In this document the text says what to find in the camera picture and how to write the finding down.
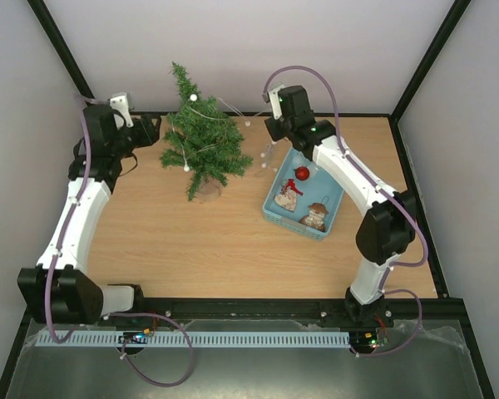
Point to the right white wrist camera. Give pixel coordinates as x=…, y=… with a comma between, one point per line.
x=271, y=97

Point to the gingerbread man ornament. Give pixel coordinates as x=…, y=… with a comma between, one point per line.
x=314, y=219

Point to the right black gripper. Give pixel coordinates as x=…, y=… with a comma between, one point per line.
x=275, y=128

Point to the light blue slotted cable duct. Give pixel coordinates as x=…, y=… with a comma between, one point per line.
x=210, y=339

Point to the round wooden tree base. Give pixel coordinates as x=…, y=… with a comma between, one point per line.
x=209, y=191

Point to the black frame post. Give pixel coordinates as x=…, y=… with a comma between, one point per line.
x=443, y=33
x=55, y=37

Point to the small green christmas tree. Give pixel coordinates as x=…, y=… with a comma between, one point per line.
x=201, y=139

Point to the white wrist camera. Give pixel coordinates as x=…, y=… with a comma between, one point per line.
x=120, y=103
x=271, y=97

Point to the black frame post left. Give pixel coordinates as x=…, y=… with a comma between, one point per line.
x=55, y=37

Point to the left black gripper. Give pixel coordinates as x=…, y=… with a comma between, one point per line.
x=149, y=135

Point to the light blue plastic basket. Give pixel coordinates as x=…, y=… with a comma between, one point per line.
x=319, y=184

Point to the black frame post right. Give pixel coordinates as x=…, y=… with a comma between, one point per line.
x=443, y=33

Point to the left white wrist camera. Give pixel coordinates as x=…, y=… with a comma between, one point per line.
x=120, y=103

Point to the red glitter ball ornament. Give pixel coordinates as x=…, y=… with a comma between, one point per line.
x=302, y=173

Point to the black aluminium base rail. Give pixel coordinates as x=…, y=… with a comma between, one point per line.
x=328, y=313

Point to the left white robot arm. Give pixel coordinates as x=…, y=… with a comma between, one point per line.
x=58, y=288

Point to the wooden heart ornament red bow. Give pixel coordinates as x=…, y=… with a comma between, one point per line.
x=287, y=196

